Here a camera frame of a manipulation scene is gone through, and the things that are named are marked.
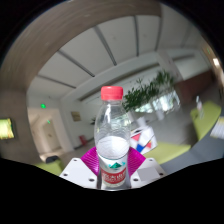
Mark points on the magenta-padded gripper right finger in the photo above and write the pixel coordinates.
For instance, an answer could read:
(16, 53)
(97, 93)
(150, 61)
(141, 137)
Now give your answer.
(148, 172)

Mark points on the red-capped clear water bottle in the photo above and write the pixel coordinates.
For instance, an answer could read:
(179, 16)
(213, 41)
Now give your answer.
(112, 148)

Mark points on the wall-mounted display screen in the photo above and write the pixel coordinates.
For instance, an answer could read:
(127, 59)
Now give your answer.
(6, 128)

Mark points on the small green seat block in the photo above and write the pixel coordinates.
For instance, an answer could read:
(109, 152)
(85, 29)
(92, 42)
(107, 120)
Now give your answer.
(208, 121)

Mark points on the white red blue patterned box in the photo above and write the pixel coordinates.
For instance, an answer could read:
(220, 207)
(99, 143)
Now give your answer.
(143, 140)

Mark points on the small clear water bottle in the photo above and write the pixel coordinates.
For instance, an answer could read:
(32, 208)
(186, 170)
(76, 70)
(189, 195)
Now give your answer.
(199, 105)

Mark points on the large green seat block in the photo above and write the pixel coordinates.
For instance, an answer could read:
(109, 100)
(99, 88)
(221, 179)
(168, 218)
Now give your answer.
(170, 153)

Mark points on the golden wall plaque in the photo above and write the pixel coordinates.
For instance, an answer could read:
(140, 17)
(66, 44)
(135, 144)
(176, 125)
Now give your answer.
(76, 116)

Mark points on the group of potted green plants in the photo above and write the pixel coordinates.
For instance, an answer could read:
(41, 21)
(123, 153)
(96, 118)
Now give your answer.
(146, 95)

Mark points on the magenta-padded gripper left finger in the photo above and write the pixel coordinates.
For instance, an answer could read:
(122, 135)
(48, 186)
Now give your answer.
(78, 171)

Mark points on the black bag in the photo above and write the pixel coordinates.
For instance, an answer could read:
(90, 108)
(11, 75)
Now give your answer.
(52, 159)

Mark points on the green exit sign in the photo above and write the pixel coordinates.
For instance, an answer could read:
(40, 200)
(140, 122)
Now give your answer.
(43, 106)
(48, 121)

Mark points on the red fire cabinet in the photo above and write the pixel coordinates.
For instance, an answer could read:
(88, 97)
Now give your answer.
(83, 140)

